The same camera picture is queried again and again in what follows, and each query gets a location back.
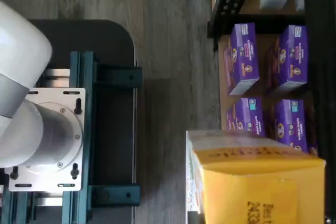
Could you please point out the yellow cereal box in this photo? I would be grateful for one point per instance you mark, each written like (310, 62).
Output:
(249, 182)

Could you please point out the purple Annie's snack box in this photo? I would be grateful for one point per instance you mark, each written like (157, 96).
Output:
(248, 116)
(291, 56)
(291, 124)
(244, 51)

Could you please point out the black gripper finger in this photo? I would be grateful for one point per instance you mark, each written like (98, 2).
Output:
(194, 218)

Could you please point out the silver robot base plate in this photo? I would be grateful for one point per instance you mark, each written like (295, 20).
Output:
(44, 179)

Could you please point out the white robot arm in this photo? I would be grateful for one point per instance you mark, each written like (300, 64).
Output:
(23, 51)

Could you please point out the long teal aluminium rail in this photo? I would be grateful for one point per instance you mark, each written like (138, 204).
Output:
(88, 129)

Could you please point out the teal aluminium frame piece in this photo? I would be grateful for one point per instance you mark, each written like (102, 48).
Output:
(18, 208)

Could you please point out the dark grey robot table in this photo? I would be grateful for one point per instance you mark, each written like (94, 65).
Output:
(115, 45)

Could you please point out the black metal shelf rack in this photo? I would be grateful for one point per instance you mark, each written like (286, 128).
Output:
(320, 77)

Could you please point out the silver aluminium extrusion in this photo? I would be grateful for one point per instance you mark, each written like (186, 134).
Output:
(50, 200)
(56, 77)

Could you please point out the short teal aluminium bar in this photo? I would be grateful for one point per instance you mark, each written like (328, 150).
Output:
(115, 195)
(118, 77)

